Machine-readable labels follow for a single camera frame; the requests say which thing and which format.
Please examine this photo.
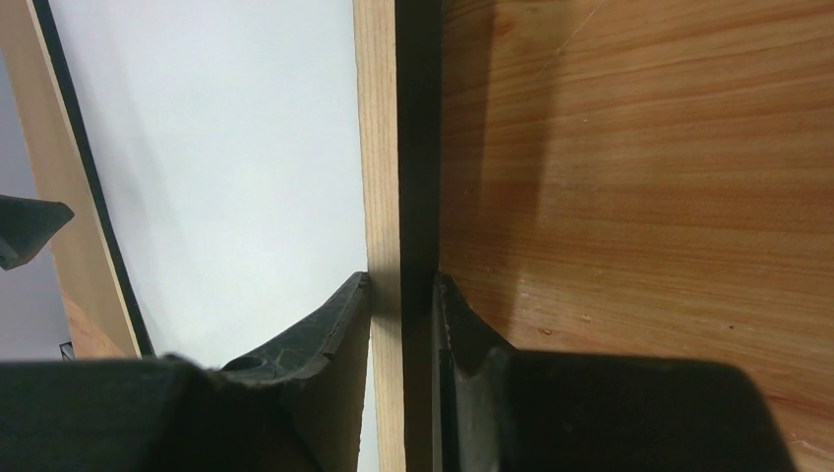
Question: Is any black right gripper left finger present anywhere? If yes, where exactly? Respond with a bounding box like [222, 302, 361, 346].
[1, 272, 370, 471]

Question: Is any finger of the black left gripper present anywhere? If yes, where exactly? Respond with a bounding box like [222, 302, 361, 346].
[1, 195, 75, 271]

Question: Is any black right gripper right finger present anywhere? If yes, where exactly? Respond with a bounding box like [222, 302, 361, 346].
[432, 273, 795, 471]

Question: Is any light wooden picture frame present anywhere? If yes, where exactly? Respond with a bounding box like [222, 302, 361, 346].
[1, 1, 442, 471]

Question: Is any autumn leaves photo print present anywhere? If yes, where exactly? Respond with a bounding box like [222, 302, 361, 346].
[43, 1, 368, 368]

